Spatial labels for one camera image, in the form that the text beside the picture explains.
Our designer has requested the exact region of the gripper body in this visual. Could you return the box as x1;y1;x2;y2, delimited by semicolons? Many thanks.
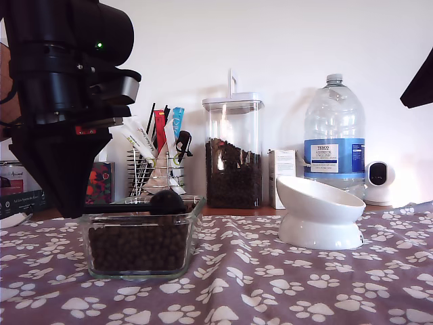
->
6;43;132;131

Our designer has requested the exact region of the black measuring scoop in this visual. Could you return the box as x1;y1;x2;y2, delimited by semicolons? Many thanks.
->
83;189;186;217

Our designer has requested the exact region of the white tilted cat bowl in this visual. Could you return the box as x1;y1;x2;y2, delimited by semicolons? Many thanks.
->
275;175;367;251

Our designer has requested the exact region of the tin can white label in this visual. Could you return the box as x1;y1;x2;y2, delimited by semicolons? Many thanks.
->
26;167;45;192

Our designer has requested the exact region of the floral tissue box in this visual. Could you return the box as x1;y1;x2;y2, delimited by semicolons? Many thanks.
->
84;161;116;207

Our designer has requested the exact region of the tin can dark label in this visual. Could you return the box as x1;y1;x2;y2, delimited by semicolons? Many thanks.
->
0;160;28;198

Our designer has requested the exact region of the dark green printed box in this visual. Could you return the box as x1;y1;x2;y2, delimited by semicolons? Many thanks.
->
0;188;54;220

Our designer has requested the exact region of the white sachet green print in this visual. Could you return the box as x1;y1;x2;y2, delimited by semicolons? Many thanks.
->
116;124;157;160

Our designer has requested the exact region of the white sachet red print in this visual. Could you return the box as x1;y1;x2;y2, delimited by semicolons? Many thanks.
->
127;116;160;158

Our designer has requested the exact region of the white plate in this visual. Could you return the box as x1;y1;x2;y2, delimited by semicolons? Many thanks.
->
0;212;34;230

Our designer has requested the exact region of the large clear water bottle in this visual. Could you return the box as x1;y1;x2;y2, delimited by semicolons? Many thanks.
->
303;74;367;201

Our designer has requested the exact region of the black clip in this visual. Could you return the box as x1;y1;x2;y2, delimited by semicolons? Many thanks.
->
175;131;194;158

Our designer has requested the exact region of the blue sachet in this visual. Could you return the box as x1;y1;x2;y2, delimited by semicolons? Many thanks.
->
171;107;186;140

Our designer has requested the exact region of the glass container of kibble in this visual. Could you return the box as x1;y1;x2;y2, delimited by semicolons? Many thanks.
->
79;195;207;281

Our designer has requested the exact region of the clear kibble canister white lid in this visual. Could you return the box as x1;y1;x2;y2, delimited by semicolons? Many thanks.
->
202;69;265;210

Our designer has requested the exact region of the white carton box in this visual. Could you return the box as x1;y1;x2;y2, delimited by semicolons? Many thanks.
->
268;149;305;210

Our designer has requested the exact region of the purple paw print cloth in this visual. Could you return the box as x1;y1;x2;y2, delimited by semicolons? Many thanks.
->
0;202;433;325

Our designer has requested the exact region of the chrome wire holder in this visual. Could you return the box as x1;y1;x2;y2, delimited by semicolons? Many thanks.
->
127;148;186;198

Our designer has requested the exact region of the white sachet green ring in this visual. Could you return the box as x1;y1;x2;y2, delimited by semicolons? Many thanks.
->
163;118;187;196

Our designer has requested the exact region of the small white round camera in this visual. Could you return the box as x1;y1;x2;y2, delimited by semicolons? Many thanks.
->
363;160;396;206

